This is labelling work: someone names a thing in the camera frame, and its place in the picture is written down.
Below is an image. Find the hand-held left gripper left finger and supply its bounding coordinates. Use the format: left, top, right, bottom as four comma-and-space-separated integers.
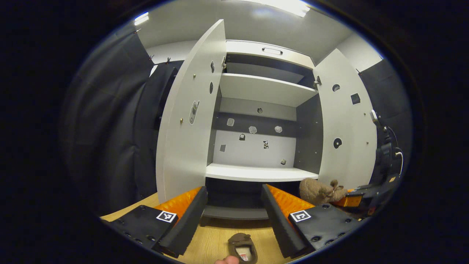
101, 186, 208, 258

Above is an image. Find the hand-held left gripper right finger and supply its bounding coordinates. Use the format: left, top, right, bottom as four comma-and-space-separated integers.
261, 184, 363, 259

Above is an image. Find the white shoe cabinet door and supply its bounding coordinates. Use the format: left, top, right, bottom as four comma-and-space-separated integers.
156, 19, 227, 204
313, 48, 378, 191

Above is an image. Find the brown fuzzy shoe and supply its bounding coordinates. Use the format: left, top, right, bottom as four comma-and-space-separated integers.
227, 233, 259, 264
299, 178, 348, 206

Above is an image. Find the white shoe cabinet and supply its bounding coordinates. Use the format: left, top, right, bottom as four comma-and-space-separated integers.
205, 40, 325, 220

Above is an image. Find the black backdrop cloth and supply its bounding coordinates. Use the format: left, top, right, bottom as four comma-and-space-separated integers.
60, 31, 413, 217

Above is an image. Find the ceiling light panel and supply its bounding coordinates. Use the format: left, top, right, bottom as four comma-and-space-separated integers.
256, 0, 310, 18

